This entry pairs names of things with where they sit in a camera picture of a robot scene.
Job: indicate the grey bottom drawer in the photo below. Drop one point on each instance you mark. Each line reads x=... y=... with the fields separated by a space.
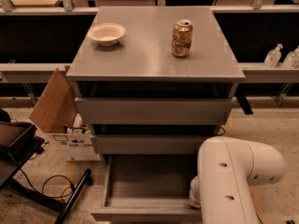
x=148 y=188

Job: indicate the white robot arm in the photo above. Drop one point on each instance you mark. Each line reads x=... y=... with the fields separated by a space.
x=227 y=167

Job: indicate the grey drawer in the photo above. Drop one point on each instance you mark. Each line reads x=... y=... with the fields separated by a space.
x=148 y=188
x=147 y=144
x=154 y=111

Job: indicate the clear sanitizer pump bottle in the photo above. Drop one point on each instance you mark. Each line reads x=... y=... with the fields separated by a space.
x=273 y=56

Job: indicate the black tray on stand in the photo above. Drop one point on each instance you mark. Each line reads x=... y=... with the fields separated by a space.
x=13 y=136

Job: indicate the grey top drawer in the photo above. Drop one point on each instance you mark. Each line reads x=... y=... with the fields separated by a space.
x=154 y=111

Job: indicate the gold soda can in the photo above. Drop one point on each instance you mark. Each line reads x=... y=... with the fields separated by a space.
x=181 y=38

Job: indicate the open cardboard box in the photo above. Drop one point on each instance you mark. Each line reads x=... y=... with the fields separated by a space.
x=57 y=116

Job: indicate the grey drawer cabinet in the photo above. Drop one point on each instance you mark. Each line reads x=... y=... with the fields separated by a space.
x=142 y=65

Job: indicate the grey middle drawer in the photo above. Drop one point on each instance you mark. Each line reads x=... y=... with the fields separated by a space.
x=147 y=144

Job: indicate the white paper bowl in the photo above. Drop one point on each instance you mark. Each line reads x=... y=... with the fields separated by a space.
x=106 y=34

